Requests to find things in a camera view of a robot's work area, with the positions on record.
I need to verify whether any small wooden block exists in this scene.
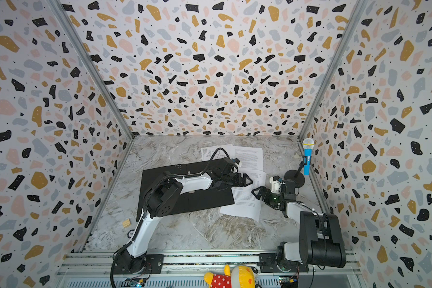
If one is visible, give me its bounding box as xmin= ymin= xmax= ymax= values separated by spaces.
xmin=122 ymin=219 xmax=132 ymax=228

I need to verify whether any aluminium mounting rail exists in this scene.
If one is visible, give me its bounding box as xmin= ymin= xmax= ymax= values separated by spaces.
xmin=55 ymin=250 xmax=366 ymax=288

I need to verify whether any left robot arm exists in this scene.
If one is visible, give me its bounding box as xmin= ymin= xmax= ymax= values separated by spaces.
xmin=110 ymin=158 xmax=253 ymax=275

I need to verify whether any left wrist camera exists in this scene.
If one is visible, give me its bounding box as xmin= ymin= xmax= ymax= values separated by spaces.
xmin=231 ymin=158 xmax=241 ymax=168

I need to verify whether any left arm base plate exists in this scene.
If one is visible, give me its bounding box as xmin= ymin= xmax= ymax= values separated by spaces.
xmin=112 ymin=252 xmax=164 ymax=275

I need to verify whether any orange black binder folder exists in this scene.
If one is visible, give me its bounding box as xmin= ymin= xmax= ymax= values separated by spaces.
xmin=136 ymin=157 xmax=239 ymax=221

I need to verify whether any black microphone stand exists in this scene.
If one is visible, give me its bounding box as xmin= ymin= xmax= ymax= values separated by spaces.
xmin=284 ymin=162 xmax=306 ymax=188

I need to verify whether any text paper sheet back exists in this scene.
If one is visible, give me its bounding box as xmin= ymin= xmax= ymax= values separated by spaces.
xmin=233 ymin=146 xmax=264 ymax=170

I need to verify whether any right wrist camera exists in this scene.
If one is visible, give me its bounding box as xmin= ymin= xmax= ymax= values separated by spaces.
xmin=269 ymin=176 xmax=283 ymax=194

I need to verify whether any blue toy microphone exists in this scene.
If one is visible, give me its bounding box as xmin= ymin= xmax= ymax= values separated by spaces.
xmin=302 ymin=138 xmax=314 ymax=176

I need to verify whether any text paper sheet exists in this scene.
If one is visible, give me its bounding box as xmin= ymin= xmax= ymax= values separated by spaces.
xmin=220 ymin=169 xmax=266 ymax=222
xmin=233 ymin=146 xmax=264 ymax=170

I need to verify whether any black corrugated cable conduit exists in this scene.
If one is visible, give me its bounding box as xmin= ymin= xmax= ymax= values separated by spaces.
xmin=109 ymin=146 xmax=235 ymax=288

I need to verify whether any yellow red plush toy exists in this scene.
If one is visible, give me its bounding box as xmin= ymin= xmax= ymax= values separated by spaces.
xmin=204 ymin=265 xmax=261 ymax=288

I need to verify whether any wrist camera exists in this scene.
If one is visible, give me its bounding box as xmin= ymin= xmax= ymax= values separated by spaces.
xmin=269 ymin=176 xmax=283 ymax=194
xmin=231 ymin=158 xmax=241 ymax=168

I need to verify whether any paper sheet with diagram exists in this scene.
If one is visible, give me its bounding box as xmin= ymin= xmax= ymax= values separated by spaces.
xmin=200 ymin=144 xmax=234 ymax=161

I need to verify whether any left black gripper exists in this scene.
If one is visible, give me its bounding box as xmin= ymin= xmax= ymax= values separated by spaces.
xmin=221 ymin=174 xmax=253 ymax=188

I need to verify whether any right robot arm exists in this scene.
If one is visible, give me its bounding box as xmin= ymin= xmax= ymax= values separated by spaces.
xmin=252 ymin=177 xmax=347 ymax=272

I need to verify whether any text paper sheet front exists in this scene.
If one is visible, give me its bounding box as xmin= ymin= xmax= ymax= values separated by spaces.
xmin=220 ymin=169 xmax=266 ymax=222

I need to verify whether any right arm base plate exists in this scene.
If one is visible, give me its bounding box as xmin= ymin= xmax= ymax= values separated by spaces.
xmin=258 ymin=253 xmax=309 ymax=273

